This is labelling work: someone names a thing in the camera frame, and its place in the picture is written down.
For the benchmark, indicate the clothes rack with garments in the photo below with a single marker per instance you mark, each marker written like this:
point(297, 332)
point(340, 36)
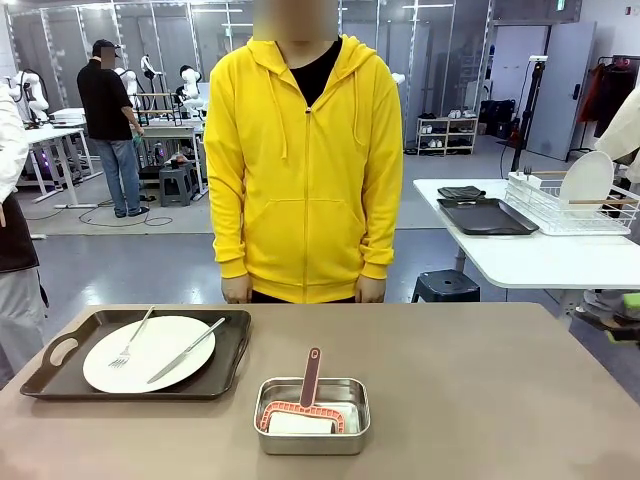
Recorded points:
point(607, 100)

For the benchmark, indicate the rectangular steel container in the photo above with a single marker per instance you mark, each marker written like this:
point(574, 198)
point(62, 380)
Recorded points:
point(310, 445)

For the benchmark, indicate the white office desk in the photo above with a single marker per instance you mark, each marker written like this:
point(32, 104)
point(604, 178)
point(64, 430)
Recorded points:
point(50, 134)

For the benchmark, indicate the pink lint roller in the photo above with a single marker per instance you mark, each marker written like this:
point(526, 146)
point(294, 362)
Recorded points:
point(312, 375)

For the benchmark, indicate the white side table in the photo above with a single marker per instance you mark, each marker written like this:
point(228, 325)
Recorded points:
point(525, 260)

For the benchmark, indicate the white dinner plate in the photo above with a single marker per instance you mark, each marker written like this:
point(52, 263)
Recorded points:
point(155, 340)

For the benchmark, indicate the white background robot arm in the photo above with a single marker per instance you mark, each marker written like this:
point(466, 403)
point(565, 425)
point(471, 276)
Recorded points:
point(35, 95)
point(146, 65)
point(192, 90)

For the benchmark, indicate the silver table knife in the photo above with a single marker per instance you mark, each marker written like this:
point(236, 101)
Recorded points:
point(170, 367)

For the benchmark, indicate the grey metal workbench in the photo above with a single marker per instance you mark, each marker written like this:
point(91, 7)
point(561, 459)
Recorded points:
point(170, 132)

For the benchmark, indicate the brown serving tray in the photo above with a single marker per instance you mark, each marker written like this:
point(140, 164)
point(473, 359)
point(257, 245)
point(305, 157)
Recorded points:
point(230, 350)

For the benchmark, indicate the person's right hand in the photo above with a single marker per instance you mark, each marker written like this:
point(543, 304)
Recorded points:
point(236, 291)

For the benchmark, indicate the black baking tray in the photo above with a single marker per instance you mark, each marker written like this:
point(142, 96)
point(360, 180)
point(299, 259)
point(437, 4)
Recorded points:
point(485, 217)

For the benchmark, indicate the person in cream jacket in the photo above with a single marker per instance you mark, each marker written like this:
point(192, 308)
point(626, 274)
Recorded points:
point(620, 130)

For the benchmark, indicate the black suitcases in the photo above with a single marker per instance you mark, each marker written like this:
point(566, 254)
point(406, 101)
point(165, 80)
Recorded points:
point(497, 117)

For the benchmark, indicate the person in black shirt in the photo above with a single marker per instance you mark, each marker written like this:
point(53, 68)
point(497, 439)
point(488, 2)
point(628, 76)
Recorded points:
point(105, 110)

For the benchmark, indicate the grey door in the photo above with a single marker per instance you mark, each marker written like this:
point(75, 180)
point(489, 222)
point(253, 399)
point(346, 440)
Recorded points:
point(560, 100)

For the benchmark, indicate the person in yellow hoodie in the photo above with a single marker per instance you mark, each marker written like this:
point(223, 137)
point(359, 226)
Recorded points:
point(305, 200)

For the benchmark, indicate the white racked plate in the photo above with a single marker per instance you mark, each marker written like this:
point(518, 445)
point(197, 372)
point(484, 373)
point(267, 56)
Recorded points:
point(590, 175)

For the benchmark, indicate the grey plastic stool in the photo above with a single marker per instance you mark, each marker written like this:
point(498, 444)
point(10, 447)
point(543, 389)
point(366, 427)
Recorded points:
point(175, 187)

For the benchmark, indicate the white shoe rack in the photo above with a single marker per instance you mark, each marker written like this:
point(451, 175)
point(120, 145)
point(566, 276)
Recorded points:
point(447, 119)

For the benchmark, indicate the silver fork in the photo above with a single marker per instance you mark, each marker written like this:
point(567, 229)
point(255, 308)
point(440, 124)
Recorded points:
point(120, 361)

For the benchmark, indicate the yellow-sleeved right forearm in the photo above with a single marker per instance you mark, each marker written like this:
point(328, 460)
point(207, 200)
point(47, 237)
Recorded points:
point(232, 235)

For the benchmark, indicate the person's left hand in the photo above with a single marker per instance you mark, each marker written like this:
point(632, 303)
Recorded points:
point(371, 291)

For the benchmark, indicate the black folded cloth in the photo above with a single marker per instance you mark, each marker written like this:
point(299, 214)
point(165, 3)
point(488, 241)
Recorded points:
point(460, 192)

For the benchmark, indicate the person in dark apron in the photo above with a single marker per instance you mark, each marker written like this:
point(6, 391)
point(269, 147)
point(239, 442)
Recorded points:
point(15, 240)

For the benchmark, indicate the dark fork in rack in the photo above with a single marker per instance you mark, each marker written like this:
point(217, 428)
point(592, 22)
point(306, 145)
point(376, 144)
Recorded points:
point(527, 172)

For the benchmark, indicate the black tripod stand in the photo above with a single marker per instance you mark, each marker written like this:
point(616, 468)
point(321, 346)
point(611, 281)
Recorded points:
point(537, 70)

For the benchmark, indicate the dark plastic stool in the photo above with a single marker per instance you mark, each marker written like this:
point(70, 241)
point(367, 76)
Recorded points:
point(445, 285)

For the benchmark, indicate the yellow-sleeved left forearm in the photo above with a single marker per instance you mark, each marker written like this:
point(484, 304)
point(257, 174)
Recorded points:
point(380, 235)

